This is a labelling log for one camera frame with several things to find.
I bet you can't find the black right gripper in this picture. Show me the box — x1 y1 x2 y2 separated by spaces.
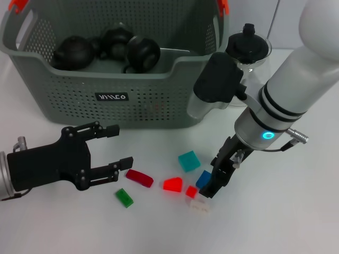
199 134 255 199

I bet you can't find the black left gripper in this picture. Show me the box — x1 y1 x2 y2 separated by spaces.
7 121 134 192

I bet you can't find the blue square plate brick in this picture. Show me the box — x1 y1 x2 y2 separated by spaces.
195 170 212 189

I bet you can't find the glass teacup with black sleeve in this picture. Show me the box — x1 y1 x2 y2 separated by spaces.
122 35 162 75
99 22 135 63

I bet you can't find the grey-green perforated storage bin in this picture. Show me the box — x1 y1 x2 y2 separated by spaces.
0 0 229 130

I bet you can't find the teal square plate brick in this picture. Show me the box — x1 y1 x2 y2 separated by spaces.
177 150 201 173

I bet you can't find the long white brick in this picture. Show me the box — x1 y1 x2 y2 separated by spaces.
189 198 211 215

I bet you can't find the dark red curved brick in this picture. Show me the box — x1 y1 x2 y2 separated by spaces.
125 169 154 188

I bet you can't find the bright red slope brick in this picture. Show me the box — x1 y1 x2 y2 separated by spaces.
163 177 183 193

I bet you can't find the green two-stud brick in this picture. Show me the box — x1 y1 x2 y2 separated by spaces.
115 188 135 209

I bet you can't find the dark clay teapot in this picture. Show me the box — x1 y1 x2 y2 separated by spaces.
51 35 103 71

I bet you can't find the glass teapot with black lid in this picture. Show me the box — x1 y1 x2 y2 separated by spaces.
225 23 273 106

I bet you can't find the right gripper silver cable plug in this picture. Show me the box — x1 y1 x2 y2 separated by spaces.
230 149 244 169

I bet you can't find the gripper silver cable plug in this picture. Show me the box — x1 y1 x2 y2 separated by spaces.
12 135 29 151
230 149 244 169

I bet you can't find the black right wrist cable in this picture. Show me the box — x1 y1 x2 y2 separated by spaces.
261 139 299 153

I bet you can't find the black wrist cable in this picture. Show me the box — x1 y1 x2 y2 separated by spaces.
261 139 299 153
0 190 30 202

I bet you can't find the right wrist silver cable connector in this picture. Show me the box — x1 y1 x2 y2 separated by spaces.
287 128 310 143

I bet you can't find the left gripper silver cable plug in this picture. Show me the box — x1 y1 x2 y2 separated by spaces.
12 135 29 151

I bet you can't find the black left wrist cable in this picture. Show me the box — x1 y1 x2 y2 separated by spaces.
0 190 30 202

